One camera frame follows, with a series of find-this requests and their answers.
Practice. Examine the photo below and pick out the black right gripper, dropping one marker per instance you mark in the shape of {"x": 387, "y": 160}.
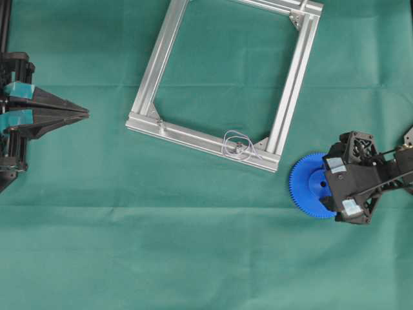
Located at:
{"x": 351, "y": 168}

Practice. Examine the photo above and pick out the blue plastic gear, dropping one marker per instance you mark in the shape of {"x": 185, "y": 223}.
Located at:
{"x": 307, "y": 185}

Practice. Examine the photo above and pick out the aluminium extrusion frame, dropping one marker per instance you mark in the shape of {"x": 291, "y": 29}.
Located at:
{"x": 144, "y": 117}

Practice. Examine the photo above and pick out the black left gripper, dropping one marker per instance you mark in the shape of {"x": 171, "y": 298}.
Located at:
{"x": 19, "y": 123}

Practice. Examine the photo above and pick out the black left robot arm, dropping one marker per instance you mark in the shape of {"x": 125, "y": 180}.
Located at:
{"x": 6, "y": 8}

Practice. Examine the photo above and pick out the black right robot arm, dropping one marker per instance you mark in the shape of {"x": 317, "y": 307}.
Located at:
{"x": 396, "y": 173}

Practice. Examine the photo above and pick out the green table cloth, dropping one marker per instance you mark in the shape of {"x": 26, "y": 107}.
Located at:
{"x": 108, "y": 218}

